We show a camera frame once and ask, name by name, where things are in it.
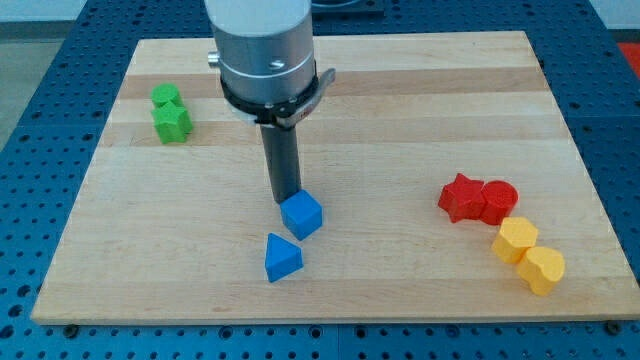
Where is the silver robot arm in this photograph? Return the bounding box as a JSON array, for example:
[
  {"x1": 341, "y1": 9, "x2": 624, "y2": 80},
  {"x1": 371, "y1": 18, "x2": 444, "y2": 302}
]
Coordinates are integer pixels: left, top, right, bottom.
[{"x1": 204, "y1": 0, "x2": 336, "y2": 129}]

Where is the red star block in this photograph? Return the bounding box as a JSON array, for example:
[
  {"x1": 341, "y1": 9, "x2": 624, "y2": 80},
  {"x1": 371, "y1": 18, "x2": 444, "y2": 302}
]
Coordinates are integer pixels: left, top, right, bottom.
[{"x1": 438, "y1": 173, "x2": 486, "y2": 223}]

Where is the green star block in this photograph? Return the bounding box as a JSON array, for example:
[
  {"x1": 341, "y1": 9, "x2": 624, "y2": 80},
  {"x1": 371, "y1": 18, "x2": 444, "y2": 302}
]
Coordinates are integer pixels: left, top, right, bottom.
[{"x1": 151, "y1": 102, "x2": 193, "y2": 144}]

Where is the blue cube block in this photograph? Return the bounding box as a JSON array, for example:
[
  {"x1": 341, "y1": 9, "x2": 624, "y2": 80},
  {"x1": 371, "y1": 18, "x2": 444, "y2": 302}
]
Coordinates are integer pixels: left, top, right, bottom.
[{"x1": 280, "y1": 190, "x2": 323, "y2": 241}]

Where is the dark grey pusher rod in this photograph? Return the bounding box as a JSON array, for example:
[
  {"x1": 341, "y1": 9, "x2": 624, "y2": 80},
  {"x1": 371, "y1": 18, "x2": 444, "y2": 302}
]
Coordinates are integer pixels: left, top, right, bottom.
[{"x1": 260, "y1": 126, "x2": 301, "y2": 204}]

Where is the blue triangle block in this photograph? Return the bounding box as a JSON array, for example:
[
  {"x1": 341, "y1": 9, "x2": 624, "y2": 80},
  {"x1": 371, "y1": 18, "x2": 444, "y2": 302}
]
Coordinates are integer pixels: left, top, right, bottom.
[{"x1": 264, "y1": 233, "x2": 304, "y2": 283}]

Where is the wooden board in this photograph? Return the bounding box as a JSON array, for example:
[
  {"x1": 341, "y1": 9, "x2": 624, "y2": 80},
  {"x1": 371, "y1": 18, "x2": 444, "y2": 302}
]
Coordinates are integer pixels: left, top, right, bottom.
[{"x1": 31, "y1": 31, "x2": 639, "y2": 325}]

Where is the green cylinder block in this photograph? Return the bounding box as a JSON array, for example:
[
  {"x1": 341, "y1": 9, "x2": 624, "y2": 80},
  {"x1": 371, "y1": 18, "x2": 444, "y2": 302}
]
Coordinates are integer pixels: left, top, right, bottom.
[{"x1": 150, "y1": 83, "x2": 184, "y2": 108}]

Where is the red cylinder block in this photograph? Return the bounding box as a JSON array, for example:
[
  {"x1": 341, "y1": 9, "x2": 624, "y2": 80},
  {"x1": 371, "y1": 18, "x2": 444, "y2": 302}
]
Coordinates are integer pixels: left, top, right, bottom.
[{"x1": 480, "y1": 180, "x2": 519, "y2": 225}]

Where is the yellow hexagon block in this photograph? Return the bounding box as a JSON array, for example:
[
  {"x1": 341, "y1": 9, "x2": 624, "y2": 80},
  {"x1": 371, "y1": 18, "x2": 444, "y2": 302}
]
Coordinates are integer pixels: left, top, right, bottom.
[{"x1": 491, "y1": 217, "x2": 539, "y2": 264}]

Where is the yellow heart block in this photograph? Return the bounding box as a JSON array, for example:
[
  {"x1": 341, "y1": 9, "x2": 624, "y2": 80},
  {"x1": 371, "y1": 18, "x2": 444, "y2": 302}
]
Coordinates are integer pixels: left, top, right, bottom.
[{"x1": 516, "y1": 246, "x2": 566, "y2": 296}]

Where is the blue perforated table plate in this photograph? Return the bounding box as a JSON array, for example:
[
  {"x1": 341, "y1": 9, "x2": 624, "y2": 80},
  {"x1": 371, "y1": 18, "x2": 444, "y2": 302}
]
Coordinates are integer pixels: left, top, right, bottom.
[{"x1": 1, "y1": 0, "x2": 639, "y2": 359}]

